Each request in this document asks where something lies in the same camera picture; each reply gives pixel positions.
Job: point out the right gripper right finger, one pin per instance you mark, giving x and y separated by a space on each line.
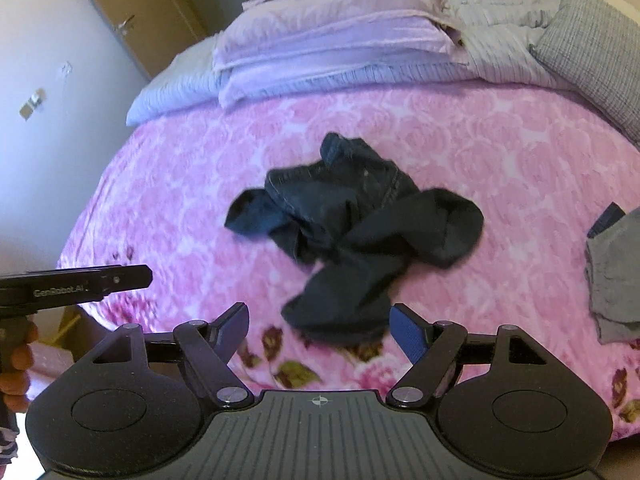
411 332

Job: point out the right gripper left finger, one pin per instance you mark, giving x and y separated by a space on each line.
228 331

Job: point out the dark blue jeans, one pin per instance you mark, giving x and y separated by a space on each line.
366 221

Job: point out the person's left hand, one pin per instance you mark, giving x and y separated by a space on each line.
15 383

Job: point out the pink floral blanket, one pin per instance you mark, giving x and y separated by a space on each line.
540 164

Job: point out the grey folded garment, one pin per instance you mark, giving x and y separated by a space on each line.
612 273

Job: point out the folded lilac quilt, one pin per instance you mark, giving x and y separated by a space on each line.
275 42

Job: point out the brown wooden door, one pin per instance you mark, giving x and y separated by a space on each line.
153 31

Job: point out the striped grey bedsheet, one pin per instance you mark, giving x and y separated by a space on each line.
491 42

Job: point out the grey checked pillow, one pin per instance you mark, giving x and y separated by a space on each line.
595 48

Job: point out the cream headboard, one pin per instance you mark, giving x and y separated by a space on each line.
626 8

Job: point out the wall socket plate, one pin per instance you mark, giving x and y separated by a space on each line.
32 103

